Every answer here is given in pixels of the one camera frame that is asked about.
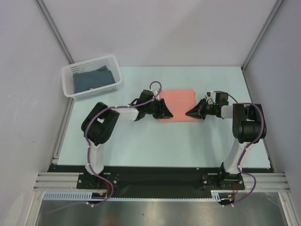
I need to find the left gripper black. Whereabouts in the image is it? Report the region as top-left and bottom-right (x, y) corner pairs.
(144, 98), (173, 119)

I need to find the salmon pink t shirt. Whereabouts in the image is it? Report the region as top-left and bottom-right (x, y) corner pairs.
(158, 89), (198, 123)

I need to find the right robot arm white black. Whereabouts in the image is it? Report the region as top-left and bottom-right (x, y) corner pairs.
(186, 98), (267, 190)

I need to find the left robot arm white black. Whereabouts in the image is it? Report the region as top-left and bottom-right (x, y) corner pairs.
(81, 89), (173, 191)

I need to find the white plastic basket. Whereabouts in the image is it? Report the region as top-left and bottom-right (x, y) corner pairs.
(62, 55), (123, 100)

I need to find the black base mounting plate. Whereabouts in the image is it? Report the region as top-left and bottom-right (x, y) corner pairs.
(48, 164), (274, 199)

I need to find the blue grey t shirt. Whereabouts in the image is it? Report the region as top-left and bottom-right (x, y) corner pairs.
(73, 66), (115, 93)

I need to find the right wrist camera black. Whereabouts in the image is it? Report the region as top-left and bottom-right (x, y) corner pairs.
(205, 91), (229, 106)

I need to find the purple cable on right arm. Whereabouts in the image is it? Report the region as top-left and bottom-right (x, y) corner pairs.
(211, 90), (265, 208)

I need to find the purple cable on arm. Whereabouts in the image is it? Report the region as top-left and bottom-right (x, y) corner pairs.
(84, 81), (163, 208)
(211, 90), (265, 208)

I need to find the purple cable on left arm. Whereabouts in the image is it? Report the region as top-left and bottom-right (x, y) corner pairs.
(84, 81), (163, 208)

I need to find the right corner aluminium post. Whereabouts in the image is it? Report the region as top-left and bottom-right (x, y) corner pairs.
(241, 0), (285, 73)

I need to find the corner aluminium post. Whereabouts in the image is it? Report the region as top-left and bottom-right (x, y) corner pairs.
(34, 0), (74, 64)
(241, 0), (285, 73)

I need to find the aluminium frame rail front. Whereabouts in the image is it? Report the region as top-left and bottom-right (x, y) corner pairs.
(33, 172), (79, 191)

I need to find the white slotted cable duct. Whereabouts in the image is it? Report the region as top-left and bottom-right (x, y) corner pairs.
(43, 191), (107, 201)

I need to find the left corner aluminium post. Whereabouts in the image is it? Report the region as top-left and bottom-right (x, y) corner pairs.
(34, 0), (74, 64)

